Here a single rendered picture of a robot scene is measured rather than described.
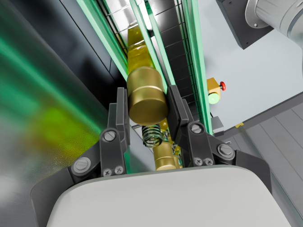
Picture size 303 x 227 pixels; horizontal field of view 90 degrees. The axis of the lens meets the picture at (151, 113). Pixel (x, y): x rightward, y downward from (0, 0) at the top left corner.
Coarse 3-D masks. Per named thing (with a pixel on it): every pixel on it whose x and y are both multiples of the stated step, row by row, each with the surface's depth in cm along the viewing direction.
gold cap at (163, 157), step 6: (162, 144) 26; (168, 144) 27; (156, 150) 26; (162, 150) 26; (168, 150) 26; (156, 156) 26; (162, 156) 25; (168, 156) 25; (156, 162) 25; (162, 162) 24; (168, 162) 24; (174, 162) 25; (156, 168) 25; (162, 168) 24; (168, 168) 25; (174, 168) 25
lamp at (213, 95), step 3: (210, 93) 60; (213, 93) 59; (216, 93) 59; (210, 96) 59; (213, 96) 58; (216, 96) 58; (210, 99) 59; (213, 99) 58; (216, 99) 59; (210, 102) 60; (213, 102) 60; (216, 102) 60
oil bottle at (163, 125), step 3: (165, 120) 29; (159, 123) 28; (162, 123) 28; (165, 123) 28; (162, 126) 28; (165, 126) 29; (162, 129) 29; (165, 129) 29; (168, 129) 29; (168, 132) 30; (168, 135) 31
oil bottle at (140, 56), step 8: (136, 48) 38; (144, 48) 36; (128, 56) 37; (136, 56) 35; (144, 56) 34; (128, 64) 34; (136, 64) 33; (144, 64) 31; (152, 64) 32; (128, 72) 32
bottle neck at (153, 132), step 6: (144, 126) 23; (150, 126) 22; (156, 126) 23; (144, 132) 22; (150, 132) 22; (156, 132) 22; (144, 138) 22; (150, 138) 21; (156, 138) 21; (144, 144) 22; (150, 144) 23; (156, 144) 23
